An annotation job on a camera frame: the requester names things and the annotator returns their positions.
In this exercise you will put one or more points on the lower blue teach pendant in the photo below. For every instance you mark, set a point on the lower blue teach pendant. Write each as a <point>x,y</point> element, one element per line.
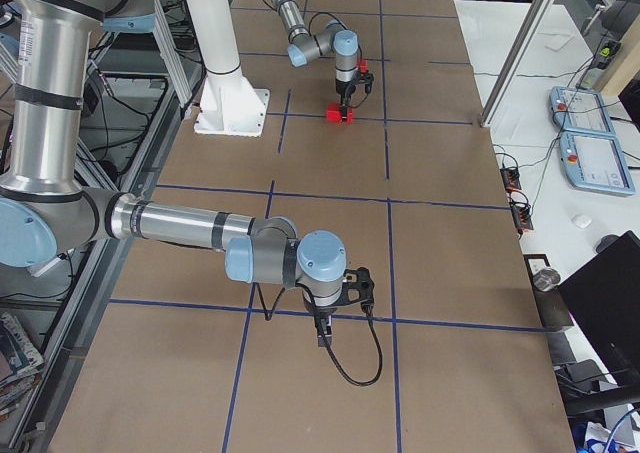
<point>594,162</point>

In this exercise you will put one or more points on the blue teach pendant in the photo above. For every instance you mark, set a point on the blue teach pendant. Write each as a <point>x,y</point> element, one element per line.
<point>594,162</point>
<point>580,110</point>

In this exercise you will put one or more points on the white camera pole base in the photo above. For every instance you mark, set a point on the white camera pole base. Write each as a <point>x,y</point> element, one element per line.
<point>229,104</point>

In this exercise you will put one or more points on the orange black connector box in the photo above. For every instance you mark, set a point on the orange black connector box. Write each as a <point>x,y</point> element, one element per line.
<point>511,178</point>

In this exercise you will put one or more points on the black computer mouse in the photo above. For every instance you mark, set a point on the black computer mouse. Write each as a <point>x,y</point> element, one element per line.
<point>605,242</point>

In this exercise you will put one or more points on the metal cup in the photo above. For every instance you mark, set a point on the metal cup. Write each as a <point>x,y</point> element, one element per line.
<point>546,279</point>

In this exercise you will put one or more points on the small white puck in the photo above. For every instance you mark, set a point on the small white puck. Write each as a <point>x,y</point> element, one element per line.
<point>581,221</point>

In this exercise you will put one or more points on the black monitor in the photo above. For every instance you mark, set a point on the black monitor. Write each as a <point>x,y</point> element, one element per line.
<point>603,298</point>

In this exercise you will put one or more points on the stack of books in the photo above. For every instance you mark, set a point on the stack of books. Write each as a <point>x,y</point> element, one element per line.
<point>21,364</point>

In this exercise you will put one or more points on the aluminium frame post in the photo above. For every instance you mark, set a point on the aluminium frame post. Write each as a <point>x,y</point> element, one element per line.
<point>536,13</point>

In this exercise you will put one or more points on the upper blue teach pendant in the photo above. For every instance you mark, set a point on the upper blue teach pendant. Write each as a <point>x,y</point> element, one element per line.
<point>580,110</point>

